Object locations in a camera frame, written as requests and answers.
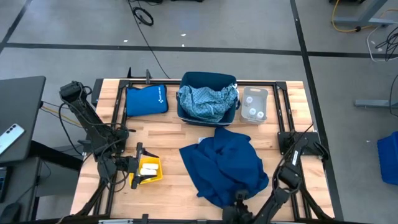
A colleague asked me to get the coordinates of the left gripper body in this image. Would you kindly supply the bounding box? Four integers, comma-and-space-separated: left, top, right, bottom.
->
124, 141, 144, 190

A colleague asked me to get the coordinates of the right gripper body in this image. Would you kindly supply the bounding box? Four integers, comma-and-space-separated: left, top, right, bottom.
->
221, 200, 254, 224

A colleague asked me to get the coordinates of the yellow plastic slotted basket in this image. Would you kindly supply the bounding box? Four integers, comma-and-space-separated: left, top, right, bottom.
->
128, 155, 164, 185

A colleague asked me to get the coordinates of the dark blue cloth garment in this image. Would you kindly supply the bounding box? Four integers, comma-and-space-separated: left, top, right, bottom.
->
178, 126, 270, 209

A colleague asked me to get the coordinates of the light blue patterned gown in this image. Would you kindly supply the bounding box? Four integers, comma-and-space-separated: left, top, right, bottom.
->
177, 82, 239, 123

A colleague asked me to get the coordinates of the blue zip pouch white logo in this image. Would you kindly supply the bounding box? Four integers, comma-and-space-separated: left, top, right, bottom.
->
125, 83, 170, 118

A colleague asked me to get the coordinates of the small black box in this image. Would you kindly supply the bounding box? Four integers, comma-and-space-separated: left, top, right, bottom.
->
90, 78, 104, 108

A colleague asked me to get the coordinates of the navy fabric storage bin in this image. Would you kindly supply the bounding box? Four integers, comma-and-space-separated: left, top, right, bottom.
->
176, 71, 241, 128

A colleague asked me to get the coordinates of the white plastic bin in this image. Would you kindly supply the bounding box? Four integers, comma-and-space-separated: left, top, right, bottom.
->
239, 86, 269, 126

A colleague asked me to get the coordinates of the silver smartphone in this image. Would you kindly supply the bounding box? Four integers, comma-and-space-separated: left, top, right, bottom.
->
0, 123, 25, 156

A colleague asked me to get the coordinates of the black side desk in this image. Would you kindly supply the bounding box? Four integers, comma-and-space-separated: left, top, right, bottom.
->
0, 75, 47, 166

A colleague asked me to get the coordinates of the black computer mouse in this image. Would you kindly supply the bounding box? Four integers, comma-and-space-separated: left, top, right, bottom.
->
0, 202, 22, 224

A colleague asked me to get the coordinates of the blue plastic crate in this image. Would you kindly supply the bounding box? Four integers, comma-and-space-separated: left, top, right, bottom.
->
376, 131, 398, 187

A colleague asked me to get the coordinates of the grey desk leg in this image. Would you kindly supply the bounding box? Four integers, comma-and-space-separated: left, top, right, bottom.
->
354, 98, 398, 110
332, 0, 398, 27

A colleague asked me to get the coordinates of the black floor cable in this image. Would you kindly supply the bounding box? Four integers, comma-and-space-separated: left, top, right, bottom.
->
127, 0, 171, 79

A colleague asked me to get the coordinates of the black rig frame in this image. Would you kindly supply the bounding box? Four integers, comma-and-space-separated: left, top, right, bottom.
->
71, 67, 336, 224

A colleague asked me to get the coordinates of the yellow floor cable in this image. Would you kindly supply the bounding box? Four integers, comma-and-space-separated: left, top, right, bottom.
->
331, 0, 398, 34

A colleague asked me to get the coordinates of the white floor cable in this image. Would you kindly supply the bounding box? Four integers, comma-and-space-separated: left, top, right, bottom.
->
366, 24, 398, 63

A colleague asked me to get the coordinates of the black cable bundle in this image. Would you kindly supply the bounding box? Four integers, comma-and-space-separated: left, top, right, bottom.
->
374, 26, 398, 62

